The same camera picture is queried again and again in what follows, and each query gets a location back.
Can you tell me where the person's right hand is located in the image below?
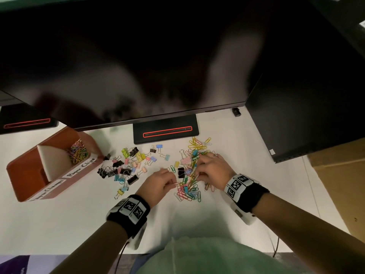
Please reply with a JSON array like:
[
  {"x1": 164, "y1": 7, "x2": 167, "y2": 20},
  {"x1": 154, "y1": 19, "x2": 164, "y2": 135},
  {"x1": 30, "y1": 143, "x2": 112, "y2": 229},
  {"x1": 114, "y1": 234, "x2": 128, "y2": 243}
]
[{"x1": 194, "y1": 152, "x2": 237, "y2": 192}]

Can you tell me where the person's left hand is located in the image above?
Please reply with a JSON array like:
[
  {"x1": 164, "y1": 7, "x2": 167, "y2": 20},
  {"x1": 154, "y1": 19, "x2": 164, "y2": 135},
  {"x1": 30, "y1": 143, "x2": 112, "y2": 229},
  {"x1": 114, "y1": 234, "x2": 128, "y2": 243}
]
[{"x1": 135, "y1": 168, "x2": 177, "y2": 209}]

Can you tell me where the person's left forearm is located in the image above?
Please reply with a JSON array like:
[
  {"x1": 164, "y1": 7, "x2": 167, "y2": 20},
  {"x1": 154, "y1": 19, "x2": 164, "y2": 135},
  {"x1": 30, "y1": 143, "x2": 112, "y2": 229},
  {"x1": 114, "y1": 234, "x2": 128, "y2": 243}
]
[{"x1": 50, "y1": 221, "x2": 129, "y2": 274}]

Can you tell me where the person's right forearm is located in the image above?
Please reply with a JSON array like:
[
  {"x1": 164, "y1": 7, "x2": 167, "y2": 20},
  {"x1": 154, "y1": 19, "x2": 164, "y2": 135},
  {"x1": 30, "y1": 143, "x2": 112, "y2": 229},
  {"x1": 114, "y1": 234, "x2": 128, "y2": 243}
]
[{"x1": 252, "y1": 192, "x2": 365, "y2": 274}]

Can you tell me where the pile of coloured paper clips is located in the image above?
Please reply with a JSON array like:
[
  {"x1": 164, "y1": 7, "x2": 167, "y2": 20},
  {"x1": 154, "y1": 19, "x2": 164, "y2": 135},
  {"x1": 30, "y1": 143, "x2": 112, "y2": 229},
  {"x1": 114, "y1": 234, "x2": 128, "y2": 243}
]
[{"x1": 167, "y1": 136, "x2": 218, "y2": 202}]

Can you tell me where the pile of coloured binder clips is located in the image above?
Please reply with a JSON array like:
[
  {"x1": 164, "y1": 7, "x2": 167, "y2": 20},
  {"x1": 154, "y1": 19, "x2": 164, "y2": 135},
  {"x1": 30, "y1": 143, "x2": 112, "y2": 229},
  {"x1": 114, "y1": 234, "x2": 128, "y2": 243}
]
[{"x1": 97, "y1": 144, "x2": 171, "y2": 200}]

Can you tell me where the black right wristband with markers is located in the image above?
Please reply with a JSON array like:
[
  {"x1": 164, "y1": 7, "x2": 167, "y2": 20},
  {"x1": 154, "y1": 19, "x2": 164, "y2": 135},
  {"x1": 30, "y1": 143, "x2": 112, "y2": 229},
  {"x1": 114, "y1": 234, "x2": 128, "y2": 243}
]
[{"x1": 224, "y1": 174, "x2": 270, "y2": 226}]

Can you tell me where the black wristband with markers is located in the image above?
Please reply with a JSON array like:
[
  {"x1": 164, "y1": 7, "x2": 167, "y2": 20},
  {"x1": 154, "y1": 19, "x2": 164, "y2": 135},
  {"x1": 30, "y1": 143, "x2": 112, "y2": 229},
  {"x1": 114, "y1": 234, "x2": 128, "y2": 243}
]
[
  {"x1": 106, "y1": 194, "x2": 151, "y2": 250},
  {"x1": 224, "y1": 174, "x2": 270, "y2": 226}
]

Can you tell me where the black left wristband with markers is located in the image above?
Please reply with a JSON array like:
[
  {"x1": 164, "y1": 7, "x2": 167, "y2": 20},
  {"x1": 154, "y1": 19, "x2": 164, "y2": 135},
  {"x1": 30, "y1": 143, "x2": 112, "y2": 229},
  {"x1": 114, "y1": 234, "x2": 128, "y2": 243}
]
[{"x1": 106, "y1": 194, "x2": 151, "y2": 250}]

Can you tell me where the black stand base red stripe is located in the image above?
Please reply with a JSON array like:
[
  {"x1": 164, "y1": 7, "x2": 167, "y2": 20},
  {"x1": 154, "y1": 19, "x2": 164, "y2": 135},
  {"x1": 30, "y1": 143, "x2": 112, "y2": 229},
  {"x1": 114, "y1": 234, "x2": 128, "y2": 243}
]
[
  {"x1": 0, "y1": 104, "x2": 59, "y2": 135},
  {"x1": 133, "y1": 114, "x2": 200, "y2": 145}
]

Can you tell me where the white handwritten paper label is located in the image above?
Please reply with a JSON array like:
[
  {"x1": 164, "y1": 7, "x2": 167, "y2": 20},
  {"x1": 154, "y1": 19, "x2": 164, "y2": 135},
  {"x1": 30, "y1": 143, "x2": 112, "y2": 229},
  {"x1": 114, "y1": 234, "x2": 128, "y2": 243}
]
[
  {"x1": 62, "y1": 157, "x2": 96, "y2": 179},
  {"x1": 28, "y1": 179, "x2": 67, "y2": 202}
]

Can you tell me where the light green shirt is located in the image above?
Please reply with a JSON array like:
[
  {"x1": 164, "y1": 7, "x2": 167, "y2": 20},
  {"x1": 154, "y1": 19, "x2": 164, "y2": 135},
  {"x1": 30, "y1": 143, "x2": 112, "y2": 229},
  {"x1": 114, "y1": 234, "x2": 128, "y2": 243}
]
[{"x1": 136, "y1": 236, "x2": 310, "y2": 274}]

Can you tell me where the heap of clips inside organizer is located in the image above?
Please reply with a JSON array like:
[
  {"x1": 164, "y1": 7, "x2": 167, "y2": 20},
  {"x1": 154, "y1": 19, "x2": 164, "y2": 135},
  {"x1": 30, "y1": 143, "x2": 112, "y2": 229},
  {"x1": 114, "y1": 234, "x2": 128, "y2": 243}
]
[{"x1": 67, "y1": 139, "x2": 89, "y2": 165}]

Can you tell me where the black monitor with white sticker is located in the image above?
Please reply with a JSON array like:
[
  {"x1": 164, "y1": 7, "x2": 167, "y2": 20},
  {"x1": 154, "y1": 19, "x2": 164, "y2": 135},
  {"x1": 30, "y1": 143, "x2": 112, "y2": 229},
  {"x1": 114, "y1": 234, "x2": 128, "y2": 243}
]
[{"x1": 245, "y1": 0, "x2": 365, "y2": 164}]

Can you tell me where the large black monitor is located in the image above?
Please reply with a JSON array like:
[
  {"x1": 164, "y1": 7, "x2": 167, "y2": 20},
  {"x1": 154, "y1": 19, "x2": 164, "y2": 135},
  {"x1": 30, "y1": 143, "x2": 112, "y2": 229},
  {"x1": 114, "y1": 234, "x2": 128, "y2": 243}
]
[{"x1": 0, "y1": 0, "x2": 275, "y2": 132}]

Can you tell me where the brown cardboard box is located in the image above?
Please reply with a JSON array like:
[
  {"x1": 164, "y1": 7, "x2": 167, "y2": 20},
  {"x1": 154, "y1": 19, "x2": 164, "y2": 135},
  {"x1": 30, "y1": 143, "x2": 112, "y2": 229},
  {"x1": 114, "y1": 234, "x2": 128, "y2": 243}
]
[{"x1": 307, "y1": 137, "x2": 365, "y2": 243}]

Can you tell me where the brown wooden organizer box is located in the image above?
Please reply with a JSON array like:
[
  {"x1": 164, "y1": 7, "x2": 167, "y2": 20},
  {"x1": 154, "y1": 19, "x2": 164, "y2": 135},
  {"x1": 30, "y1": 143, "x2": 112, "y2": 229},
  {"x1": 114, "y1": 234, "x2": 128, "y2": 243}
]
[{"x1": 6, "y1": 127, "x2": 105, "y2": 202}]

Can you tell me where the purple printed sheet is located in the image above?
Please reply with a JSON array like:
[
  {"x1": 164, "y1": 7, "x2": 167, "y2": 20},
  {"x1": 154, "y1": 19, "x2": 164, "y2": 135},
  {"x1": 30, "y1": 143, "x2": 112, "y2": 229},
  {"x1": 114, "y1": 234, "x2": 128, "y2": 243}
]
[{"x1": 0, "y1": 255, "x2": 69, "y2": 274}]

